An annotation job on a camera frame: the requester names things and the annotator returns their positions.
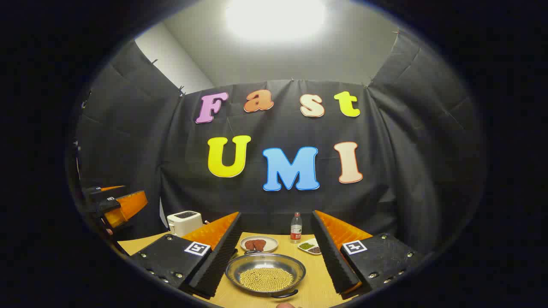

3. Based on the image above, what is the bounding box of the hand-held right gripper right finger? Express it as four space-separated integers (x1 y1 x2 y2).
311 210 426 296

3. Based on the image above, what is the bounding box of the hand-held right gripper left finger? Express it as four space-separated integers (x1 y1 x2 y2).
128 211 243 299

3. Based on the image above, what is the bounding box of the steel pot with black handles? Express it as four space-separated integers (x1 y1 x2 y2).
225 250 307 299

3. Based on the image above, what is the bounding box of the white divided dish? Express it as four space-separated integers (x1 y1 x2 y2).
298 238 322 256

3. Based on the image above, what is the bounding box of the clear water bottle red label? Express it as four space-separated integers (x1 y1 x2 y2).
290 212 303 243

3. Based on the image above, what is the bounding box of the pile of yellow soybeans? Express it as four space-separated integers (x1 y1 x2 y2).
239 267 295 292

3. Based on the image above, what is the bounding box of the white toaster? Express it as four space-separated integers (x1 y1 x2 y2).
167 210 203 238

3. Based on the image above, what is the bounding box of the round white plate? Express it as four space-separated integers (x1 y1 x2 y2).
240 235 279 253

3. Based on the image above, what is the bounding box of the black backdrop cloth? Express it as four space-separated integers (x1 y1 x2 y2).
71 32 486 257

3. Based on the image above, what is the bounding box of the ceiling light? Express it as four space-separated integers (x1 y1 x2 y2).
225 0 328 43

